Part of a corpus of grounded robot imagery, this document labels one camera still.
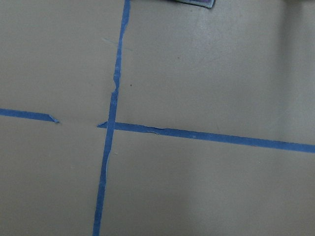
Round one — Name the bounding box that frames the folded grey cloth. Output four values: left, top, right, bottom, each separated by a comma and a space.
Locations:
175, 0, 216, 9

